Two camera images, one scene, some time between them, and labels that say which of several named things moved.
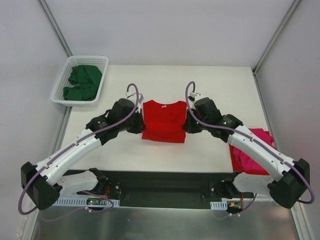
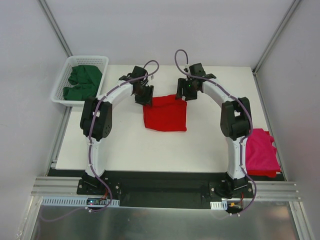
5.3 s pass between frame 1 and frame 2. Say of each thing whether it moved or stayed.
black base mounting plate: stayed
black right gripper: moved
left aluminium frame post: stayed
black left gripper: moved
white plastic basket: stayed
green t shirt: stayed
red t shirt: moved
